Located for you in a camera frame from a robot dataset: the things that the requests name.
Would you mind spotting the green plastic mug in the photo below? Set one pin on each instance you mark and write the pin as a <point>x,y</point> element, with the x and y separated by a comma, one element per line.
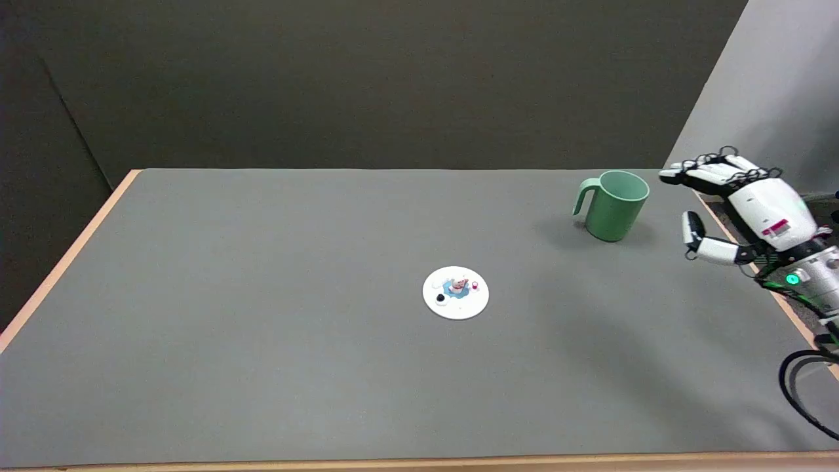
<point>609,213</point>

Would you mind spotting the small white decorated plate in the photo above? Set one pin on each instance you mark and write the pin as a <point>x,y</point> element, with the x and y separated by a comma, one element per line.
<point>455,293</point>

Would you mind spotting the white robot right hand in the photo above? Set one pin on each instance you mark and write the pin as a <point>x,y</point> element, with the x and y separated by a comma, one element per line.
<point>767,206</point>

